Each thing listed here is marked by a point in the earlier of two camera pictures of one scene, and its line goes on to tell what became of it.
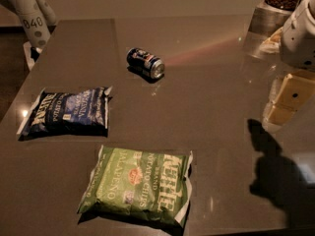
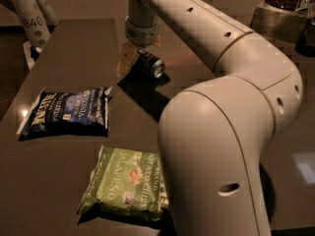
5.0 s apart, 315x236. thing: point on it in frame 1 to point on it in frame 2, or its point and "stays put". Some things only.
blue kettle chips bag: [83, 113] stays put
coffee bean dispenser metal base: [267, 20] stays put
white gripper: [299, 38] to [142, 35]
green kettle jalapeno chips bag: [141, 185] stays put
